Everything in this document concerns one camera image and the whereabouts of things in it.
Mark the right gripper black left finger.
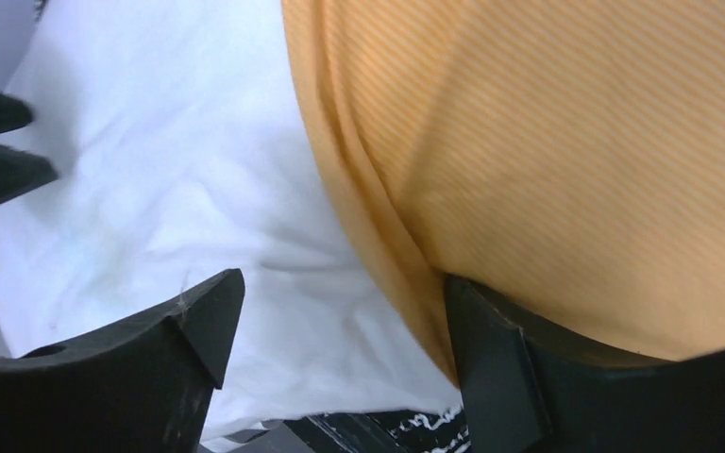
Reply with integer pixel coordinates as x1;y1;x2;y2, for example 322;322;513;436
0;269;244;452

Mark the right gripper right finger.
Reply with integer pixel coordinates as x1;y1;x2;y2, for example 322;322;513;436
445;276;725;452

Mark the white pillow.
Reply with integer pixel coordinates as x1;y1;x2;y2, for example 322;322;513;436
0;1;462;452

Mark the orange printed pillowcase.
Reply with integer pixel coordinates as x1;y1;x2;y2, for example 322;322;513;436
282;1;725;378

